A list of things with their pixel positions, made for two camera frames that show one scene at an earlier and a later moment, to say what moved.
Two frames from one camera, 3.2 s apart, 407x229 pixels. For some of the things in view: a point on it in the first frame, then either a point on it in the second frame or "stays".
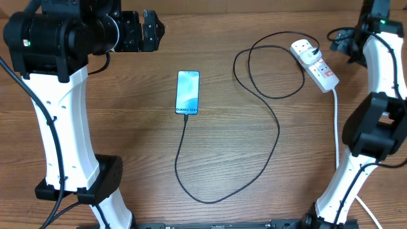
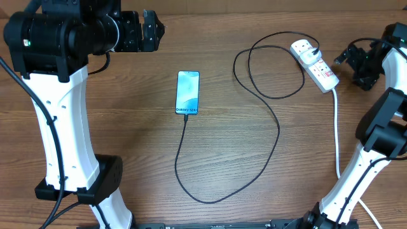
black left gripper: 153,29 stays
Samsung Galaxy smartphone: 187,98 stays
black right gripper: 341,43 → 366,81
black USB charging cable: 257,97 stays
